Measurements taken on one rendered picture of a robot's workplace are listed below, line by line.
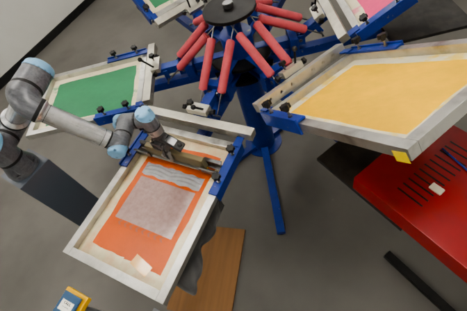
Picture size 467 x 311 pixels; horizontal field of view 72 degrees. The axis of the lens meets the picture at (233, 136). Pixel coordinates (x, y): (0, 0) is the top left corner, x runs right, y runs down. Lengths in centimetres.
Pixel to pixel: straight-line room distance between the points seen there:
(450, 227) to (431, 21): 136
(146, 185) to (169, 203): 18
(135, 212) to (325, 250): 132
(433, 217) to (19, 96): 152
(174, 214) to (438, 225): 106
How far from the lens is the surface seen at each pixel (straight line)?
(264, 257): 240
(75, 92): 254
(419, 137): 92
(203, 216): 148
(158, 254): 153
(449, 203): 137
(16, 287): 327
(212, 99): 181
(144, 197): 169
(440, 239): 131
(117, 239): 166
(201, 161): 154
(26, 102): 137
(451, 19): 236
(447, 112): 99
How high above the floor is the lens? 228
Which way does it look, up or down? 51 degrees down
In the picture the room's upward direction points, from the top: 21 degrees counter-clockwise
